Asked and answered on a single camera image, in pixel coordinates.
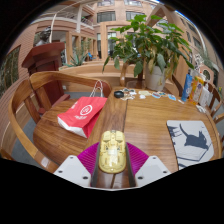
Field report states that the wooden planter box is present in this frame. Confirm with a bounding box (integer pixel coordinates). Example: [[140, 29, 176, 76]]
[[58, 59, 122, 88]]

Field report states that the white sculpture on pedestal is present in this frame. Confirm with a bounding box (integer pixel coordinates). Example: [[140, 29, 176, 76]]
[[193, 53, 206, 73]]

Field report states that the dark red wooden pedestal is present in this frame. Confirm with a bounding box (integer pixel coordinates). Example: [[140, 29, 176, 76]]
[[21, 41, 72, 115]]

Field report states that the red paper shopping bag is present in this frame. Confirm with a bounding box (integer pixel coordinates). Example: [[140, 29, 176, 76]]
[[56, 79, 108, 139]]

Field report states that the green plant in white pot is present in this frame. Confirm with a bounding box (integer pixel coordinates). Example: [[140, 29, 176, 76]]
[[101, 13, 195, 93]]

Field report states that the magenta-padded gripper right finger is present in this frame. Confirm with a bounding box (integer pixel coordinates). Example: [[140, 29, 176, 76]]
[[125, 142, 172, 188]]

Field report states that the blue squeeze tube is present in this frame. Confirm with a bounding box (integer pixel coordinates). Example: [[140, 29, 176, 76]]
[[180, 73, 194, 103]]

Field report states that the yellow computer mouse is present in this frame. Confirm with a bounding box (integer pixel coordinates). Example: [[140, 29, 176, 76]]
[[98, 129, 128, 175]]

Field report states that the small clear plastic bag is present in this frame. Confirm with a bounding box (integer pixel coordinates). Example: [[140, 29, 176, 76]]
[[196, 104, 208, 115]]

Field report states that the yellow dish soap bottle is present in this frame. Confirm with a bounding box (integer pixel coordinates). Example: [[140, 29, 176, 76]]
[[188, 75, 205, 106]]

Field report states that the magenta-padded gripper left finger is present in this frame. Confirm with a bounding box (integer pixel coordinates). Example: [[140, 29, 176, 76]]
[[53, 141, 101, 188]]

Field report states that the spiky green agave plant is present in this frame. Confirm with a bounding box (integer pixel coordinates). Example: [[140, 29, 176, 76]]
[[64, 49, 89, 68]]

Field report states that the white key charm bundle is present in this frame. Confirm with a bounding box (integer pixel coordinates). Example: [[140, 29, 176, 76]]
[[119, 87, 137, 101]]

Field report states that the dark bust statue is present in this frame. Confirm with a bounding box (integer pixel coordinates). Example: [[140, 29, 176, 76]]
[[34, 26, 53, 47]]

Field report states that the small black round object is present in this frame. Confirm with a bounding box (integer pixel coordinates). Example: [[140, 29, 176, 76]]
[[113, 90, 125, 99]]

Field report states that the grey cat-print mouse pad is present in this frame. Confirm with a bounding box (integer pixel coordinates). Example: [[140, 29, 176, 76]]
[[166, 119, 215, 170]]

